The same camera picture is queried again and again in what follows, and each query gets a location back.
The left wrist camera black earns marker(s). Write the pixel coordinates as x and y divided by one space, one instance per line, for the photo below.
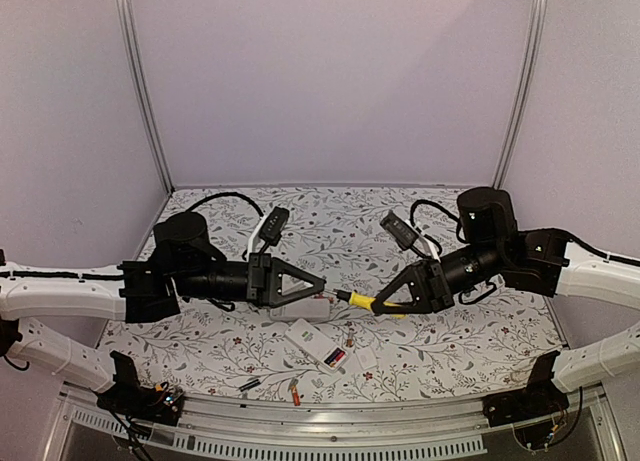
268 232

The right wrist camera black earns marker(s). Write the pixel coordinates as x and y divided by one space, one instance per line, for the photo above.
408 238

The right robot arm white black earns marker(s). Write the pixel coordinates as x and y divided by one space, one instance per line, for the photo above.
546 261

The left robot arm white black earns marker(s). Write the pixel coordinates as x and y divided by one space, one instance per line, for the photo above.
129 292

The orange AAA battery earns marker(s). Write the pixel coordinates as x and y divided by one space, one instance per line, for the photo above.
294 392

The right aluminium frame post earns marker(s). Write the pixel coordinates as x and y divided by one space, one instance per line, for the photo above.
532 47

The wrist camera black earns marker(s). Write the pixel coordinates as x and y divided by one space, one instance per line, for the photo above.
408 238
268 232

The white remote control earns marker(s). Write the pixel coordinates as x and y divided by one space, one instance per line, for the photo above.
310 309

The white battery cover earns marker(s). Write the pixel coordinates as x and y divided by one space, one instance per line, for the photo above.
366 358

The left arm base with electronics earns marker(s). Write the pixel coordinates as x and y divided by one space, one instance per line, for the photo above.
128 397

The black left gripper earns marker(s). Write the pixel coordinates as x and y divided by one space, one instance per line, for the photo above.
264 290

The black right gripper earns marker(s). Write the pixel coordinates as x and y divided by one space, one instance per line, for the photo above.
429 289

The yellow handled screwdriver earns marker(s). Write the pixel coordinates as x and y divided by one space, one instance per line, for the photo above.
350 297

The aluminium frame post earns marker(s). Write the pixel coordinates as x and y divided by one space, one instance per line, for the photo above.
532 47
142 94

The small white remote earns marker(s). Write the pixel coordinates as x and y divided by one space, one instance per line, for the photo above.
313 343

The floral patterned table mat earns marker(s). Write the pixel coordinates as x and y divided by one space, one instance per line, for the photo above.
335 233

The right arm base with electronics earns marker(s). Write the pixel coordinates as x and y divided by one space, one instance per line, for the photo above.
538 398

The left aluminium frame post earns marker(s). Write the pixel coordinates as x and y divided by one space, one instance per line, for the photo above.
142 94

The red purple batteries in remote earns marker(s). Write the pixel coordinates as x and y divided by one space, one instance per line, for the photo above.
334 358

